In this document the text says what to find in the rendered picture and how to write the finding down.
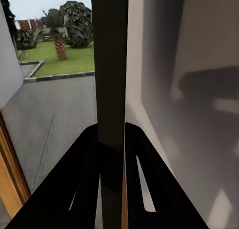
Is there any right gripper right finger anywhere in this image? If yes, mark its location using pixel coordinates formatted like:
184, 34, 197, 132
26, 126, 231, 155
125, 123, 209, 229

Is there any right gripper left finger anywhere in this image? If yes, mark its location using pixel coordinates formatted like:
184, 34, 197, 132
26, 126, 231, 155
5, 124, 101, 229

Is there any poster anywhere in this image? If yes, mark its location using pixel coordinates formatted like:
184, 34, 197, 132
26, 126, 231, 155
91, 0, 128, 229

